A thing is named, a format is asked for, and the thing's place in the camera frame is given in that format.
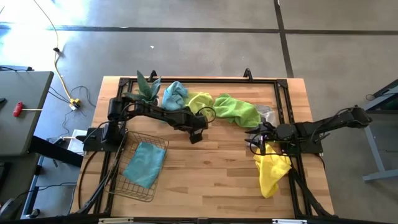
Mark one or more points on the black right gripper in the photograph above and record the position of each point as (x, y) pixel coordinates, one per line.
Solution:
(280, 132)

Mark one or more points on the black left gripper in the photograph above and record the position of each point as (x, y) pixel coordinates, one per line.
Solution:
(194, 121)

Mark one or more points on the lime yellow-green microfiber towel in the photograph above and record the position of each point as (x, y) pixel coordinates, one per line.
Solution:
(199, 101)

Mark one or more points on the grey microfiber towel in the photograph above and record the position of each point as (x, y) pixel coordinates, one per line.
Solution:
(269, 113)

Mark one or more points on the bright green microfiber towel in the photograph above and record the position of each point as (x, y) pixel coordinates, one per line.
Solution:
(237, 110)

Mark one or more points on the light blue microfiber towel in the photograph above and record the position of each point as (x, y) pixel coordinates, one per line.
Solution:
(174, 96)

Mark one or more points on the teal blue microfiber towel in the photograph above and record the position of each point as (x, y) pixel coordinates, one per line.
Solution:
(144, 165)

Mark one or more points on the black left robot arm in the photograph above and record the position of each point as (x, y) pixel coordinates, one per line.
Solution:
(155, 113)

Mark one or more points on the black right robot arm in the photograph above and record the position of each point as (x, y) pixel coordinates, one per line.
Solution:
(329, 123)

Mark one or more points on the yellow microfiber towel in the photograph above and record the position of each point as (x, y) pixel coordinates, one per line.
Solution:
(270, 174)

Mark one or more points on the snake plant in white pot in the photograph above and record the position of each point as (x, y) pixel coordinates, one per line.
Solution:
(146, 90)

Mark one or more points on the black flat bar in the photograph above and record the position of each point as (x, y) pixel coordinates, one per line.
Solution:
(56, 151)

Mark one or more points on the grey side table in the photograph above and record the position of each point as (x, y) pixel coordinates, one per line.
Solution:
(21, 109)

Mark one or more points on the black caster wheel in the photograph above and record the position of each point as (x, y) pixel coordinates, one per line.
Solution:
(35, 213)

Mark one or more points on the black office chair base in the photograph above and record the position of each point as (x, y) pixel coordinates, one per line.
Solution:
(7, 208)

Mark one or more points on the black frame clamp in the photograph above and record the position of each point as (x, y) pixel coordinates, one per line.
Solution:
(152, 75)
(247, 74)

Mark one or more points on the silver metal bracket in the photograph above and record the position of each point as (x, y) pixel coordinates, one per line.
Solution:
(289, 221)

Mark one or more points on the grey metal table frame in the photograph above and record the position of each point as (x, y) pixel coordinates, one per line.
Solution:
(373, 146)

